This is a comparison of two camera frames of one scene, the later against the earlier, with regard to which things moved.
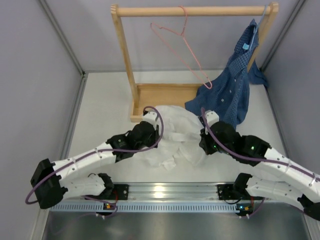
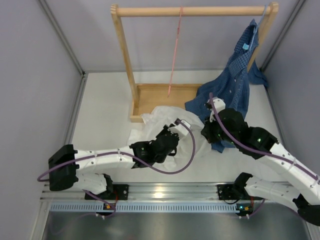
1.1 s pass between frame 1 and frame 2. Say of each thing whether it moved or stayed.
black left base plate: stayed
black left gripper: moved
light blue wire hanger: stayed
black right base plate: stayed
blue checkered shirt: stayed
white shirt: moved
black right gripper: moved
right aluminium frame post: stayed
